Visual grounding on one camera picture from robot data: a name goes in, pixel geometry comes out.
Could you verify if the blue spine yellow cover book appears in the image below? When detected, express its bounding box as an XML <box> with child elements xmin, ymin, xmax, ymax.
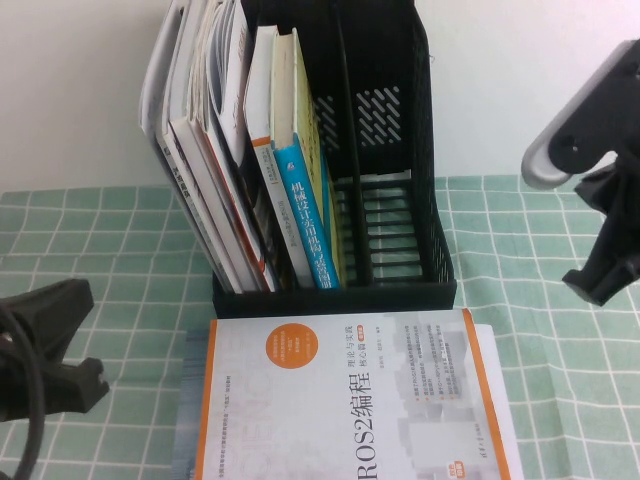
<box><xmin>269</xmin><ymin>27</ymin><xmax>346</xmax><ymax>291</ymax></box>

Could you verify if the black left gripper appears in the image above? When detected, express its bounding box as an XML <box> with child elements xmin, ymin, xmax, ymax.
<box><xmin>0</xmin><ymin>278</ymin><xmax>110</xmax><ymax>426</ymax></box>

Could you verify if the black plastic book holder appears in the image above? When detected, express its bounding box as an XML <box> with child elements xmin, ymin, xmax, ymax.
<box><xmin>212</xmin><ymin>0</ymin><xmax>459</xmax><ymax>321</ymax></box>

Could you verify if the dark cover magazine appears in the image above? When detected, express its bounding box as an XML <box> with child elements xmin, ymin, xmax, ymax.
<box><xmin>234</xmin><ymin>142</ymin><xmax>284</xmax><ymax>292</ymax></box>

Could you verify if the green white checkered tablecloth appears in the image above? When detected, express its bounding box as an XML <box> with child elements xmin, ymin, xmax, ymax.
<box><xmin>0</xmin><ymin>172</ymin><xmax>640</xmax><ymax>480</ymax></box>

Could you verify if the stack of leaning magazines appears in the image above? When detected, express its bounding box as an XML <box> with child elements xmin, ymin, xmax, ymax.
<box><xmin>187</xmin><ymin>0</ymin><xmax>279</xmax><ymax>294</ymax></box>

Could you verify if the white orange ROS2 book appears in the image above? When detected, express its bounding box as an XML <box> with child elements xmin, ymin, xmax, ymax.
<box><xmin>192</xmin><ymin>307</ymin><xmax>515</xmax><ymax>480</ymax></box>

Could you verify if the white book orange band spine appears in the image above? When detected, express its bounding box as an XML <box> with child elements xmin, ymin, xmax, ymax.
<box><xmin>243</xmin><ymin>24</ymin><xmax>316</xmax><ymax>290</ymax></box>

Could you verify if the white thin folder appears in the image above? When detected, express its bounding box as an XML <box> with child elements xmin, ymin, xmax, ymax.
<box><xmin>138</xmin><ymin>0</ymin><xmax>181</xmax><ymax>139</ymax></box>

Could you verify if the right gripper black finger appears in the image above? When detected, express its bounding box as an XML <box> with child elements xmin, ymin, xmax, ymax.
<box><xmin>562</xmin><ymin>149</ymin><xmax>640</xmax><ymax>307</ymax></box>
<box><xmin>520</xmin><ymin>38</ymin><xmax>640</xmax><ymax>190</ymax></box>

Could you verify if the dark blue robot cover book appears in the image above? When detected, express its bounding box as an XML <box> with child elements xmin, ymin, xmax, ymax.
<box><xmin>169</xmin><ymin>327</ymin><xmax>217</xmax><ymax>480</ymax></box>

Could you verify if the dark grey spine book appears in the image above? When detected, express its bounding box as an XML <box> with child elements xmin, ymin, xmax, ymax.
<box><xmin>155</xmin><ymin>130</ymin><xmax>239</xmax><ymax>294</ymax></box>

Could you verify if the curled white grey magazine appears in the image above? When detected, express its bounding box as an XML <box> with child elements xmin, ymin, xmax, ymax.
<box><xmin>204</xmin><ymin>0</ymin><xmax>255</xmax><ymax>171</ymax></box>

